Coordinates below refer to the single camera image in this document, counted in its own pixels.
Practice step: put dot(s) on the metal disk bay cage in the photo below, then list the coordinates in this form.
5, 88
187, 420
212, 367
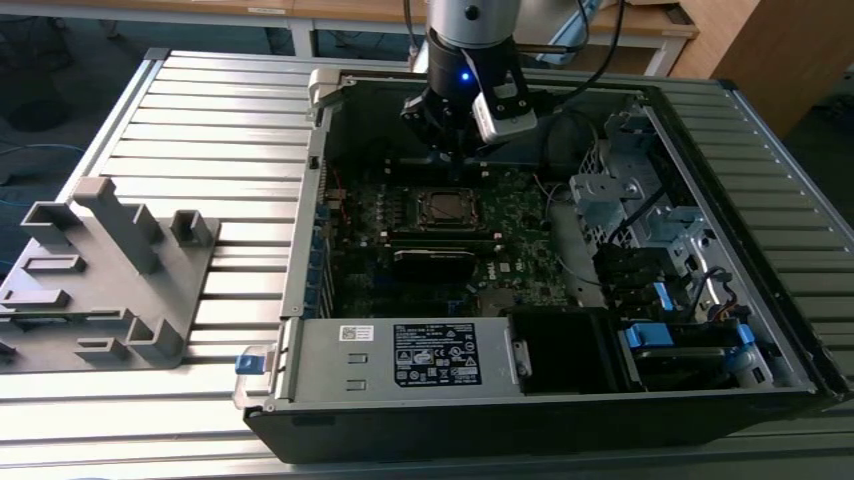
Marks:
601, 192

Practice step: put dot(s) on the grey plastic parts rack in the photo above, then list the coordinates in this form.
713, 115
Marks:
134, 300

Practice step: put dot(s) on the silver power supply unit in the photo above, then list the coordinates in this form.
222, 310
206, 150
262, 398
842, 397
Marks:
320, 370

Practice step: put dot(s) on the green motherboard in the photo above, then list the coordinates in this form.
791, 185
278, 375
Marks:
527, 250

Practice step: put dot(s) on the wooden desk white frame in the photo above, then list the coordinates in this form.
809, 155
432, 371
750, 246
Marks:
200, 6

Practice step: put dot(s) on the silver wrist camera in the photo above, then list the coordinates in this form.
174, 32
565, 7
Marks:
507, 127

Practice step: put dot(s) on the metal CPU socket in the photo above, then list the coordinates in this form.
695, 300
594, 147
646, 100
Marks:
418, 226

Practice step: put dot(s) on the silver CPU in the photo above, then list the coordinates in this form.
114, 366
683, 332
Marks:
448, 206

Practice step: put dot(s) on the black graphics card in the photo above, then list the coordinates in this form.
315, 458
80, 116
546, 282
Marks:
434, 265

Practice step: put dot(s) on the blue disk carrier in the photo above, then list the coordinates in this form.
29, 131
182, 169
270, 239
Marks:
643, 334

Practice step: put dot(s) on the plastic fan shroud panel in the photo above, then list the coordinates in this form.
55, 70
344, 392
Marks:
360, 130

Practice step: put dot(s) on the blue plastic case latch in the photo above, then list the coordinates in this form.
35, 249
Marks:
250, 362

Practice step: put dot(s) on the black hard disk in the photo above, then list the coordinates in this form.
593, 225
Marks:
681, 367

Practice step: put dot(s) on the blue plastic drive clip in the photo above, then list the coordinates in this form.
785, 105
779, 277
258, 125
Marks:
661, 295

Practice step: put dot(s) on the black PC case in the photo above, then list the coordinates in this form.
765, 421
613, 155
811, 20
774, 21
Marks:
467, 435

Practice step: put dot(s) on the black connector bundle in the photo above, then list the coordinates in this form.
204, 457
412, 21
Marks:
627, 270

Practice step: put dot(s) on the wooden cabinet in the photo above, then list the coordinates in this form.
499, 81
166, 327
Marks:
787, 50

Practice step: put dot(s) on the green RAM stick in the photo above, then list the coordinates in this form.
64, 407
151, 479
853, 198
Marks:
75, 318

